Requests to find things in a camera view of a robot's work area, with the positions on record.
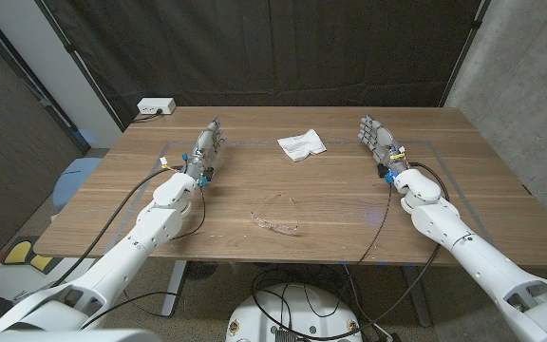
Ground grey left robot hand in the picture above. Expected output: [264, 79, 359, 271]
[185, 116, 228, 181]

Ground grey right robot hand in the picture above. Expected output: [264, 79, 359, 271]
[357, 114, 410, 176]

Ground white tissue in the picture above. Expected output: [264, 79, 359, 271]
[276, 128, 328, 162]

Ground clear plastic safety glasses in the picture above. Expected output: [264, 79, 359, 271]
[249, 191, 300, 237]

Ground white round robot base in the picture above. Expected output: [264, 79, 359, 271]
[225, 283, 364, 342]

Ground white power outlet box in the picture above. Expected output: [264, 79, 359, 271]
[137, 97, 178, 116]

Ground black backdrop curtain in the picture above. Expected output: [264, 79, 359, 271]
[35, 0, 488, 128]

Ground black backdrop stand pole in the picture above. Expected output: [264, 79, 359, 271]
[34, 0, 126, 133]
[438, 0, 492, 108]

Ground black round fan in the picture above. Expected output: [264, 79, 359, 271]
[185, 260, 218, 282]

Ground light blue round stool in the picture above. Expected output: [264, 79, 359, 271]
[52, 157, 103, 213]

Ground white table leg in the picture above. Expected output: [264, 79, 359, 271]
[161, 259, 188, 318]

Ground grey table leg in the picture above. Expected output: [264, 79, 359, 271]
[401, 265, 434, 328]

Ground yellow and black floor object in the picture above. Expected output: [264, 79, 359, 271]
[1, 236, 54, 273]

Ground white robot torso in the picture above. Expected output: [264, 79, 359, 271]
[0, 329, 161, 342]

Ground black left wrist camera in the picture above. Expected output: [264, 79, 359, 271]
[198, 166, 217, 187]

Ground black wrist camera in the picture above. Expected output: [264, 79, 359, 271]
[376, 162, 396, 185]
[198, 166, 217, 187]

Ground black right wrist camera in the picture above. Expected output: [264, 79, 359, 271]
[376, 162, 396, 185]

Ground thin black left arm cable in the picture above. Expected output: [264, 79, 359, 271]
[171, 182, 208, 241]

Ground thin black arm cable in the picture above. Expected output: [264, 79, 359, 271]
[356, 182, 394, 266]
[171, 182, 208, 241]

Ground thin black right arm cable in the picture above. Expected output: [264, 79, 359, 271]
[356, 182, 394, 266]

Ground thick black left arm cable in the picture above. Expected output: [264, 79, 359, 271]
[49, 165, 182, 289]

